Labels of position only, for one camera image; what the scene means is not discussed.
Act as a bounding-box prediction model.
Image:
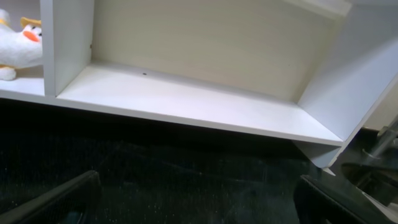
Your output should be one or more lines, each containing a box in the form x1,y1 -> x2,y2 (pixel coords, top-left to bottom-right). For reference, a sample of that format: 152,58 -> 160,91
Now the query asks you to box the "white shelf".
0,0 -> 398,169

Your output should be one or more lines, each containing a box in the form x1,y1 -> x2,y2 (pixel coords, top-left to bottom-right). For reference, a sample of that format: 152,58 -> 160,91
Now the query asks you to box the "steel sink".
340,161 -> 398,222

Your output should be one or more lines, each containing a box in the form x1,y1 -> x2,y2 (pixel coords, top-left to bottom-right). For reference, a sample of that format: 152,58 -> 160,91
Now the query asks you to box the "white plush duck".
0,8 -> 44,82

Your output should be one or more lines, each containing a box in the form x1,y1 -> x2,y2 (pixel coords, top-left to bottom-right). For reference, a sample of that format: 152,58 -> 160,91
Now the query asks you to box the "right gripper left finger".
0,170 -> 102,224

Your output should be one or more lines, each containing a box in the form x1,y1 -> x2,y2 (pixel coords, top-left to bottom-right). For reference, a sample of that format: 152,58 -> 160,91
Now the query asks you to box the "steel tap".
362,114 -> 398,160

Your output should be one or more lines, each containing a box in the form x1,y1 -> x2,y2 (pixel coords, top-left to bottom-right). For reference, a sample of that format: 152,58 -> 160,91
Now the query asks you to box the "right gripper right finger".
293,174 -> 387,224

